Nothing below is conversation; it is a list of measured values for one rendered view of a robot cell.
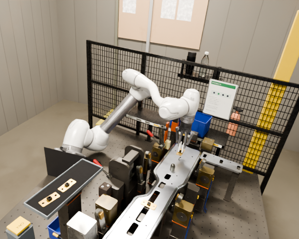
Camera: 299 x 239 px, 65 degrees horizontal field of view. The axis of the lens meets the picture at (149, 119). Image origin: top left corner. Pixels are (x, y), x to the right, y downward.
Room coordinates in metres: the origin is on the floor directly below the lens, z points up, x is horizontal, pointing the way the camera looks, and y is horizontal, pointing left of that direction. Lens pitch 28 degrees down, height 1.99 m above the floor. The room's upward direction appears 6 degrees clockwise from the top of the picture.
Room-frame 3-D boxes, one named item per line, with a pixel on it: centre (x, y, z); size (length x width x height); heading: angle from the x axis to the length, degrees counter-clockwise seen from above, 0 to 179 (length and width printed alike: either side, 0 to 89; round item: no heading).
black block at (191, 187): (1.08, -0.32, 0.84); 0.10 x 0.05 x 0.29; 66
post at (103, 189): (0.90, 0.19, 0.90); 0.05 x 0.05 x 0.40; 66
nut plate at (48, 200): (0.72, 0.39, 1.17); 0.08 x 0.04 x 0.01; 146
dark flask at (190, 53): (2.01, -0.29, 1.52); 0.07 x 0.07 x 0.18
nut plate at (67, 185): (0.82, 0.35, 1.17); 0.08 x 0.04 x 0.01; 155
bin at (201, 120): (1.76, -0.34, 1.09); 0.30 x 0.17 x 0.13; 61
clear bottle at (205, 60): (1.96, -0.40, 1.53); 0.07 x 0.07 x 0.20
